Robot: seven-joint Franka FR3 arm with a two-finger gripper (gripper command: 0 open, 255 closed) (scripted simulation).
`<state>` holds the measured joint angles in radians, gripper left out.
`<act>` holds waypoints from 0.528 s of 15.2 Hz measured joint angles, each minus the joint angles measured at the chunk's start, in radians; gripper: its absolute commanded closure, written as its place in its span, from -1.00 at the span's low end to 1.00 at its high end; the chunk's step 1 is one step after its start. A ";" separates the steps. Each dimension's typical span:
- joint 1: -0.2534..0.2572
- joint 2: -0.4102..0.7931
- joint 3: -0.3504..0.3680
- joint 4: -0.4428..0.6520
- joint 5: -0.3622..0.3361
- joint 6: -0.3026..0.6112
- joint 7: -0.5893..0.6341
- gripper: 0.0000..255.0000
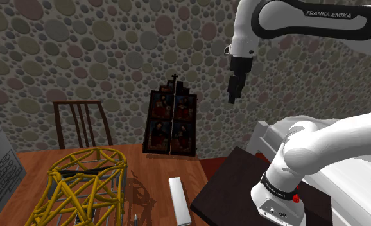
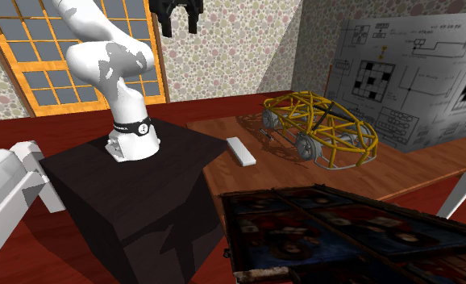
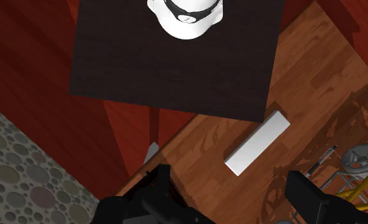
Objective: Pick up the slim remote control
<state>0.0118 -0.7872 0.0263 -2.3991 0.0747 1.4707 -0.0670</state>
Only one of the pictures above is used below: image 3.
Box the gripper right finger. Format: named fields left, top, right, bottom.
left=284, top=170, right=368, bottom=224

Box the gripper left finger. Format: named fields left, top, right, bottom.
left=90, top=164, right=216, bottom=224

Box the black and grey pen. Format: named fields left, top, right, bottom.
left=304, top=144, right=339, bottom=179

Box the grey round wheel-shaped object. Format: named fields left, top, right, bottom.
left=320, top=143, right=368, bottom=204

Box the white flat rectangular box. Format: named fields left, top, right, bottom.
left=223, top=110, right=291, bottom=177

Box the brown wooden table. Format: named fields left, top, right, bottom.
left=115, top=0, right=368, bottom=224

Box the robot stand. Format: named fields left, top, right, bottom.
left=68, top=0, right=286, bottom=123

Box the yellow bar frame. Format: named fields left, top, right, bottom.
left=335, top=165, right=368, bottom=212

